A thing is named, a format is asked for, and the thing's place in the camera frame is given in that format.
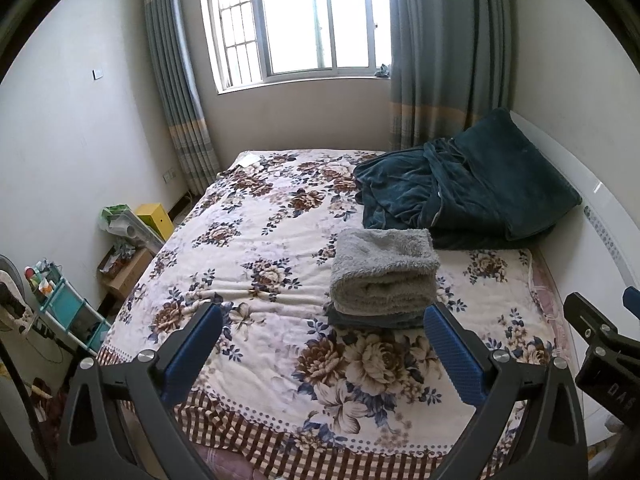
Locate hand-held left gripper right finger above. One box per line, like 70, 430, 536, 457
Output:
424, 302, 588, 480

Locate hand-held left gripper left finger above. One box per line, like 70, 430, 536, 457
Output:
55, 301, 222, 480

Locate grey towel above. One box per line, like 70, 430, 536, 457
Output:
329, 228, 442, 317

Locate pink bed sheet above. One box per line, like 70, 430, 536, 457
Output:
190, 247, 581, 480

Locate white headboard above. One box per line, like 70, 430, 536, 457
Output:
509, 109, 640, 448

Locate dark grey folded clothing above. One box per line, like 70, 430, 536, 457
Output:
326, 304, 432, 332

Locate cardboard box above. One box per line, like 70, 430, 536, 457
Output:
99, 246, 154, 302

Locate clear plastic roll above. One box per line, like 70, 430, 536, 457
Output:
112, 211, 164, 257

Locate teal shelf cart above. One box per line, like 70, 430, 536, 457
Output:
24, 260, 112, 354

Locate floral printed blanket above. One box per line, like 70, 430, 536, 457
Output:
97, 149, 576, 461

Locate yellow box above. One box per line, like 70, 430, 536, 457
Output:
136, 203, 175, 242

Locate green and white bag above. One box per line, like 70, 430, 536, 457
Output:
99, 203, 132, 234

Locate dark teal blanket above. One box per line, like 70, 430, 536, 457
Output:
352, 107, 583, 252

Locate white standing fan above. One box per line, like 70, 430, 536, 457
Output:
0, 254, 32, 337

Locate grey-blue striped curtain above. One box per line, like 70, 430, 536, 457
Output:
142, 0, 222, 197
387, 0, 514, 153

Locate window with white frame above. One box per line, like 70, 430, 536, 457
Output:
197, 0, 394, 94

